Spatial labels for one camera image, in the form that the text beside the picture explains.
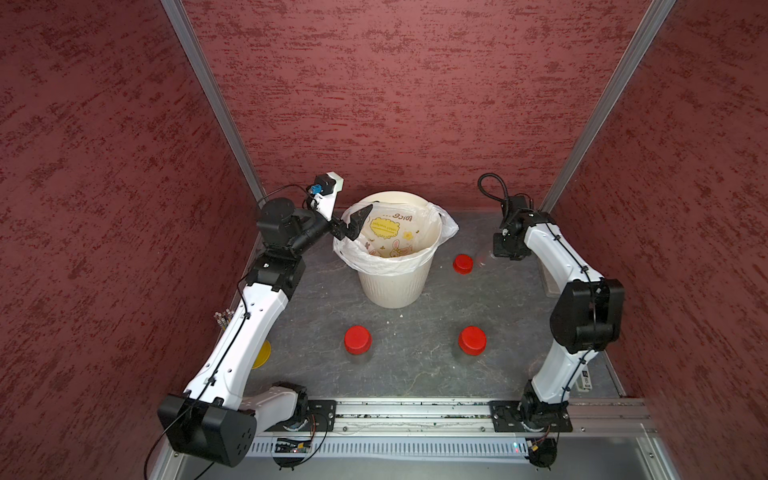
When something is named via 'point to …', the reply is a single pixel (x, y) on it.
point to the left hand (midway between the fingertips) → (352, 199)
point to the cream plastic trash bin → (394, 292)
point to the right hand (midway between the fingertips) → (506, 254)
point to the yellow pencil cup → (264, 356)
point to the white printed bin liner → (395, 235)
